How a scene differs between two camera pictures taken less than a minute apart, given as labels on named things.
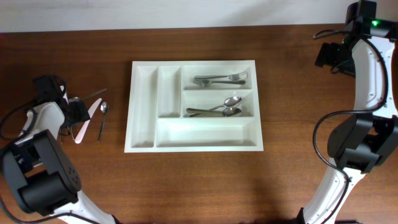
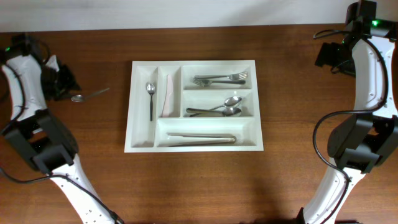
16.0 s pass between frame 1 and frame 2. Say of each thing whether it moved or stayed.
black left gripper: moved
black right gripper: stayed
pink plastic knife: moved
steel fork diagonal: stayed
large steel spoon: stayed
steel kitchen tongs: moved
